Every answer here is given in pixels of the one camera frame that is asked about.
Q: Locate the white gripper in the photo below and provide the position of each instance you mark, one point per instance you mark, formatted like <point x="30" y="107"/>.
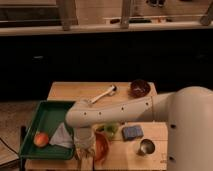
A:
<point x="84" y="141"/>

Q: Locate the red bowl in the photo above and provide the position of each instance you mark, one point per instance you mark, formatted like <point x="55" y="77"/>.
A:
<point x="102" y="147"/>

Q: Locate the white eraser block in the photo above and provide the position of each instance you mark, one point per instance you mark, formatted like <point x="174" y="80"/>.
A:
<point x="86" y="163"/>

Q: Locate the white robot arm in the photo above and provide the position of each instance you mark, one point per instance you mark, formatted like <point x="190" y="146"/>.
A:
<point x="187" y="112"/>

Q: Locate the dark brown bowl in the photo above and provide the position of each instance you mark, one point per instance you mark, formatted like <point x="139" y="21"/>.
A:
<point x="139" y="88"/>

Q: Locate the white folded cloth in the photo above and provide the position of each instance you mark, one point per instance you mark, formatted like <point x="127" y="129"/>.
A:
<point x="61" y="137"/>

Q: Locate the green toy vegetable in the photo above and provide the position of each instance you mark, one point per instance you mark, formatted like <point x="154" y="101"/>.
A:
<point x="108" y="129"/>

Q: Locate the green plastic tray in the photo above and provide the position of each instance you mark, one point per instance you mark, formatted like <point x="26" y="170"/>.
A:
<point x="48" y="116"/>

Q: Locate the red apple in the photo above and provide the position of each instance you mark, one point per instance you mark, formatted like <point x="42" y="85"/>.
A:
<point x="41" y="139"/>

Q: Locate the blue sponge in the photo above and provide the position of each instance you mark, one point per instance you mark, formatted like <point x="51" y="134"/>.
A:
<point x="132" y="132"/>

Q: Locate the metal cup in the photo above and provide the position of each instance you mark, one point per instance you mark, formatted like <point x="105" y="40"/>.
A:
<point x="146" y="147"/>

